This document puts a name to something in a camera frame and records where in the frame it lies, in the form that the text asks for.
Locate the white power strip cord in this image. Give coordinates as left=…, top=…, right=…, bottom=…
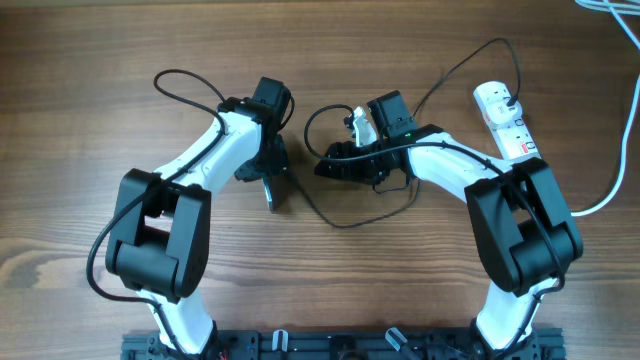
left=569, top=73, right=640, bottom=218

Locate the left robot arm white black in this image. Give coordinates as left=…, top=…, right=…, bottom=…
left=96, top=77, right=295, bottom=359

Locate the black mounting rail base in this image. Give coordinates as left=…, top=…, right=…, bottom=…
left=120, top=328, right=567, bottom=360

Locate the white power strip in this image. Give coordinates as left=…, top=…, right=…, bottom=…
left=473, top=81, right=540, bottom=162

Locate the white charger plug adapter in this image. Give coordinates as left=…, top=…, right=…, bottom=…
left=485, top=100, right=522, bottom=128

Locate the white cables top corner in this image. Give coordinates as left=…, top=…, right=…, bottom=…
left=573, top=0, right=640, bottom=37

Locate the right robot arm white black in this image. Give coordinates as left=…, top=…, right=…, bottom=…
left=314, top=91, right=583, bottom=359

